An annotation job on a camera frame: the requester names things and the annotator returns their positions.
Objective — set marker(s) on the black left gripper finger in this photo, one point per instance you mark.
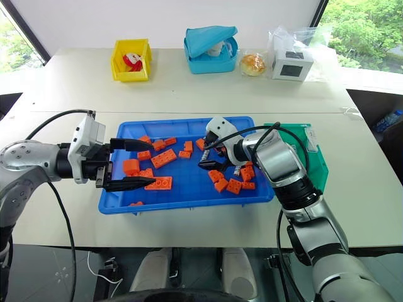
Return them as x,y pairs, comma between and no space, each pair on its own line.
133,145
132,183

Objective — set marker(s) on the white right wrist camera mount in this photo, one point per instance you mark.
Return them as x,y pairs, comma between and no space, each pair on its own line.
220,126

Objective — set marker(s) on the long flat orange brick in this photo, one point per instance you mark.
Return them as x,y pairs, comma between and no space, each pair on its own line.
162,183

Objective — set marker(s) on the small orange building brick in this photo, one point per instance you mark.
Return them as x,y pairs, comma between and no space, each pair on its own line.
215,176
184,154
188,146
200,144
159,145
247,173
144,155
145,139
248,185
249,163
234,185
221,185
136,204
146,173
170,141

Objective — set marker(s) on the long orange building brick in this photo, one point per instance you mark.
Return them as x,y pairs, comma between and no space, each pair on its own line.
163,159

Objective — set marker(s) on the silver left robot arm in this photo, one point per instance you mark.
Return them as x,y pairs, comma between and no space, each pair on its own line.
22,157

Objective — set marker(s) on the light blue fabric lunch box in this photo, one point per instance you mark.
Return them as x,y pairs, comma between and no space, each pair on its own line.
211,64

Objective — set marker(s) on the rounded orange building brick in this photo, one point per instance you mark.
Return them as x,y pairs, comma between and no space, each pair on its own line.
130,166

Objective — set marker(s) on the red and white toy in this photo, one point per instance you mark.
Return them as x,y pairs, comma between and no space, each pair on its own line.
133,60

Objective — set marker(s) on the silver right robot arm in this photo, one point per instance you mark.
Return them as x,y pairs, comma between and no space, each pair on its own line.
277,160

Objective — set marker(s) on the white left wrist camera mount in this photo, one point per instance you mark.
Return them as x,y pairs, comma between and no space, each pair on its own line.
82,133

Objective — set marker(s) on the clear plastic bag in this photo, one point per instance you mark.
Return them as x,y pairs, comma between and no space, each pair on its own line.
283,37

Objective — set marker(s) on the yellow plastic bin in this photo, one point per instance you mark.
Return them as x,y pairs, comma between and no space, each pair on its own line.
132,75

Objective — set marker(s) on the grey robot foot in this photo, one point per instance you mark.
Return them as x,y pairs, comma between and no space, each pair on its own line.
152,267
237,270

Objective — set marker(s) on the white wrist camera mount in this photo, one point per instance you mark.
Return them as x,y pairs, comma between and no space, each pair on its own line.
82,133
220,126

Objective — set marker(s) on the black chair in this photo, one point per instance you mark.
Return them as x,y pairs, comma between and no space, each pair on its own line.
393,141

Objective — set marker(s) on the grey right robot foot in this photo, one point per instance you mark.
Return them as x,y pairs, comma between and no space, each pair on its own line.
237,270

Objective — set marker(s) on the blue plastic bin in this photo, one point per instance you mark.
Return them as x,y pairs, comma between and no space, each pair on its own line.
189,192

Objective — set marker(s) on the white item in lunch box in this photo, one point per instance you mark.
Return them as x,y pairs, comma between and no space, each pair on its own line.
217,49

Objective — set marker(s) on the silver striped battery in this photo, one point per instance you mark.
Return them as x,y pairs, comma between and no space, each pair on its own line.
237,172

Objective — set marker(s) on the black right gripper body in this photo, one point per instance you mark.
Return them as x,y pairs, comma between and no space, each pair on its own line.
222,151

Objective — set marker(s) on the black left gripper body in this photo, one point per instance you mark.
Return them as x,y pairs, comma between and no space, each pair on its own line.
94,168

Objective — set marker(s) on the bread in clear bag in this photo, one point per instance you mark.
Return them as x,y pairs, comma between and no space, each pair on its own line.
252,63

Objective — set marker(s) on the blue water bottle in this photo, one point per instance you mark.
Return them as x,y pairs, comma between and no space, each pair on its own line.
388,121

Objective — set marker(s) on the green plastic bin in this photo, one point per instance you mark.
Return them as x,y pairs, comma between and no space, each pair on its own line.
315,170

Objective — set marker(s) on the white box with black print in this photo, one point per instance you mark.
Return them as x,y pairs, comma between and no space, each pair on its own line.
291,67

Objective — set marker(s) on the grey left robot foot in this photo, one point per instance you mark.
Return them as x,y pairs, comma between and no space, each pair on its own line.
152,267

